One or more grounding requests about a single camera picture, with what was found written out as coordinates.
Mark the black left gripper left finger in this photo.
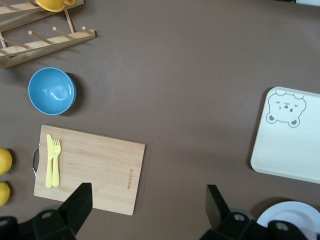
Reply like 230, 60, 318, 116
32, 182, 94, 240

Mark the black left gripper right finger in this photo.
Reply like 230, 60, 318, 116
199, 184, 263, 240

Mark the lavender round plate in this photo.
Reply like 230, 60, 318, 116
256, 201, 320, 240

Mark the yellow plastic fork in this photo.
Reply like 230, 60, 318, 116
51, 138, 62, 188

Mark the bamboo cutting board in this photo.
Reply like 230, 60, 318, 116
33, 124, 146, 216

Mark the yellow plastic knife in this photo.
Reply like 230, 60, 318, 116
45, 134, 54, 189

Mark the yellow lemon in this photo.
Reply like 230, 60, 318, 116
0, 148, 13, 176
0, 181, 11, 208

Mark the cream bear print tray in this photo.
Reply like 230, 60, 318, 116
250, 86, 320, 185

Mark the blue bowl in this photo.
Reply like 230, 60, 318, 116
27, 66, 77, 116

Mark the wooden peg dish rack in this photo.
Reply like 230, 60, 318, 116
0, 0, 97, 69

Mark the yellow mug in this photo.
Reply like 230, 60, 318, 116
34, 0, 76, 13

